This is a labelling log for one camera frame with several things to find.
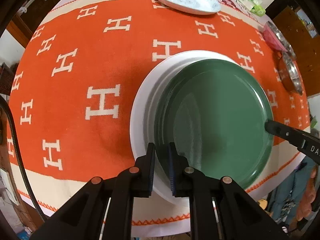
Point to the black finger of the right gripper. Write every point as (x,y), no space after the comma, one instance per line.
(303,141)

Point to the person's right hand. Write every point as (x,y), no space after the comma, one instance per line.
(309,196)

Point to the dark green plate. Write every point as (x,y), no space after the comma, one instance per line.
(215,113)

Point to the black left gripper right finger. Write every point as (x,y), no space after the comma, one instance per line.
(219,208)

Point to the large white plate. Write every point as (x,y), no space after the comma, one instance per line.
(144,107)

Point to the pink steel bowl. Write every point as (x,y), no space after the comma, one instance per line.
(276,40)

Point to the small brown steel bowl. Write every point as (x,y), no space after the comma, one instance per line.
(289,74)

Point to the orange H-pattern blanket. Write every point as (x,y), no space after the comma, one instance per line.
(78,77)

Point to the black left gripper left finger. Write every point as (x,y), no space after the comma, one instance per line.
(102,208)

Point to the green tissue pack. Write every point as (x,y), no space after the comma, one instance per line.
(254,6)

